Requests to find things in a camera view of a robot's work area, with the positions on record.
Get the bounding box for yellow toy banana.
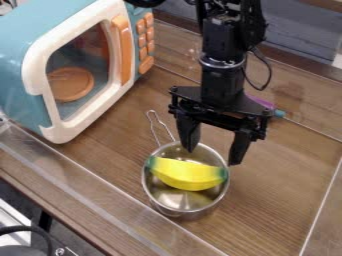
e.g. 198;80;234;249
146;156;229;191

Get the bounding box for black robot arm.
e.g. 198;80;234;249
169;0;274;166

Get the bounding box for black cable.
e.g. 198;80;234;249
0;225;54;256

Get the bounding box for purple toy eggplant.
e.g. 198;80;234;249
249;95;286;118

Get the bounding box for blue toy microwave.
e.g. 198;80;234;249
0;0;157;144

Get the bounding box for clear acrylic barrier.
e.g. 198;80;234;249
0;115;226;256

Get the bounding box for silver pot with handle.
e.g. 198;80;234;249
142;110;230;219

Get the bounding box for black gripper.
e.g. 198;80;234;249
169;62;273;166

